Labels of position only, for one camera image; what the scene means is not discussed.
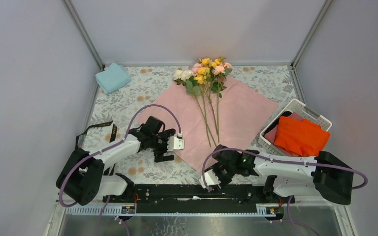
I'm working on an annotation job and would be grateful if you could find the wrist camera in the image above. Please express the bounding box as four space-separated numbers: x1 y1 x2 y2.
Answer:
198 168 224 192
167 133 185 152

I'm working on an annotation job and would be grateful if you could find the light blue folded towel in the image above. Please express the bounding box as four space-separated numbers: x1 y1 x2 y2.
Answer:
95 63 131 94

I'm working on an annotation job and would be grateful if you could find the white fake flower stem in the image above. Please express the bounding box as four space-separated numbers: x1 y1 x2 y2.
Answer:
173 68 217 147

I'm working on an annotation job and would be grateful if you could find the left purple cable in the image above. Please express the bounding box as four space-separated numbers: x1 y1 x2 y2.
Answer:
58 104 183 236

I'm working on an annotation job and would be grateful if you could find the orange cloth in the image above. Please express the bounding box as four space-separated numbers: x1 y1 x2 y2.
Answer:
273 117 330 157

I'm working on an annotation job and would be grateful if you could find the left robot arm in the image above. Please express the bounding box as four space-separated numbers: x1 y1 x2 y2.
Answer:
56 116 185 206

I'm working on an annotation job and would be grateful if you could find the black ribbon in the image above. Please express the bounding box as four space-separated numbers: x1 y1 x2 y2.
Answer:
74 121 118 149

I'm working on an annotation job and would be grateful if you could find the yellow fake flower stem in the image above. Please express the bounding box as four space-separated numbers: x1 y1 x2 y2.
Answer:
194 58 226 145

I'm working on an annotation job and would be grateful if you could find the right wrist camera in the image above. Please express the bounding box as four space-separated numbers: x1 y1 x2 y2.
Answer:
198 168 224 192

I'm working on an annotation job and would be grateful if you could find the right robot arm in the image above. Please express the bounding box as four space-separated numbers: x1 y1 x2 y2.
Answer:
199 145 354 206

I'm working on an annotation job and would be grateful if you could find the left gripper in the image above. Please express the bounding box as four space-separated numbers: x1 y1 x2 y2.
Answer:
149 129 176 163

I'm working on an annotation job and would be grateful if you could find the pink fake flower stem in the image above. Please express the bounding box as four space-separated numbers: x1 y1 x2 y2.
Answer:
186 59 232 145

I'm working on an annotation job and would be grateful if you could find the pink purple wrapping paper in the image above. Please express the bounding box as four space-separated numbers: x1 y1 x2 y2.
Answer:
136 77 278 172

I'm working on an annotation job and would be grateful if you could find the pink cloth in basket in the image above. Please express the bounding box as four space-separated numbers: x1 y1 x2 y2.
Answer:
263 111 303 157

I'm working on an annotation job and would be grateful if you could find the white plastic basket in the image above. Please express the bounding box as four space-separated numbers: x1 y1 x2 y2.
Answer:
258 98 332 156

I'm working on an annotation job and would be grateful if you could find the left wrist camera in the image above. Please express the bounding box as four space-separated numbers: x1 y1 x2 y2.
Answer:
167 133 185 152

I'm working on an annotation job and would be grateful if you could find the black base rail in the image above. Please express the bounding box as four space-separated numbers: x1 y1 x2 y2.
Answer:
102 184 295 214

